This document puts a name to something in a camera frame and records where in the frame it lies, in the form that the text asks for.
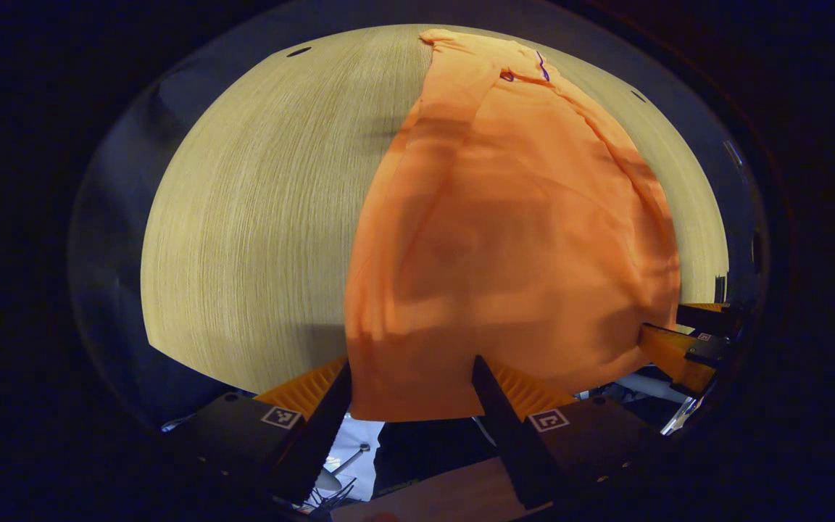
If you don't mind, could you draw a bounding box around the dark cloth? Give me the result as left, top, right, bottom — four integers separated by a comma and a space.
373, 417, 498, 497

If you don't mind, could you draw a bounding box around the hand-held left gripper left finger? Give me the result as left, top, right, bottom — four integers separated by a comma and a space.
164, 355, 354, 508

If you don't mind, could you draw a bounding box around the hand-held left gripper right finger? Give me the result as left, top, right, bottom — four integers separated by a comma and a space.
470, 354, 668, 510

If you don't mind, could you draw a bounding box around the brown wooden board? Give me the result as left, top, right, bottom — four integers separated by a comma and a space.
331, 457, 534, 522

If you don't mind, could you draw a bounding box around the orange T-shirt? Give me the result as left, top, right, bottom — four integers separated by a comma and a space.
344, 28, 681, 423

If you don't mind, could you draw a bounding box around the metal chair base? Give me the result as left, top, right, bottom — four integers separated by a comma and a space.
309, 442, 373, 510

